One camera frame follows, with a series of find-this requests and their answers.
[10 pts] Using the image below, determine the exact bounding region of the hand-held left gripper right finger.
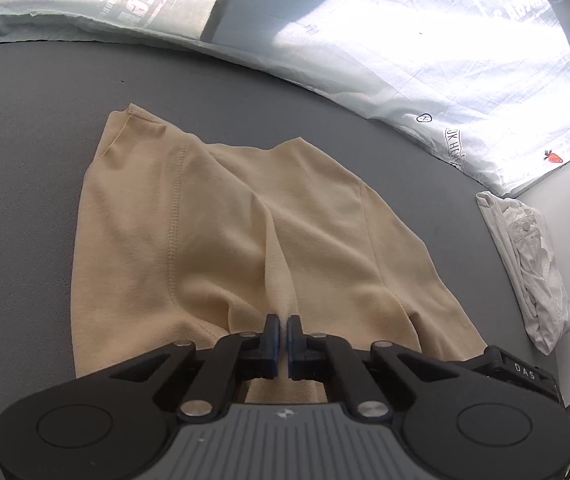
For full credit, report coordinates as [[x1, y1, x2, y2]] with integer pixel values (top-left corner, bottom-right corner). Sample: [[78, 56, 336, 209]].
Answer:
[[287, 315, 466, 421]]

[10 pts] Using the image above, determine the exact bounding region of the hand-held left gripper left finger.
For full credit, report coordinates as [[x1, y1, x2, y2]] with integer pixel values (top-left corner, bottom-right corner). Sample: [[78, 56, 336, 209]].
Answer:
[[107, 314, 281, 423]]

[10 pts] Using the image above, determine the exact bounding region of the beige shirt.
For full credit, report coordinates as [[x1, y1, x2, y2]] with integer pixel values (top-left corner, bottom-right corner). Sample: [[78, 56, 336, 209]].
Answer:
[[70, 103, 488, 406]]

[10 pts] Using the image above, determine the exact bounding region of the white garment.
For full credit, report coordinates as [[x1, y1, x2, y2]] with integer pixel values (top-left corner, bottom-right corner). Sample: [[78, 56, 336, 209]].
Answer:
[[476, 191, 570, 356]]

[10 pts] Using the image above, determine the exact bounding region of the white printed sheet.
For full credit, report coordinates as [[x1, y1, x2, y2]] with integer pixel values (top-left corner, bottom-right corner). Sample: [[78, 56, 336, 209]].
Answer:
[[0, 0, 570, 198]]

